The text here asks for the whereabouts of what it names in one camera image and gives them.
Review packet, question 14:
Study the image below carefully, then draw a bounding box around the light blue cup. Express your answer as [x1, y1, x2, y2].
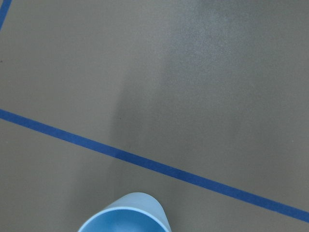
[79, 192, 172, 232]

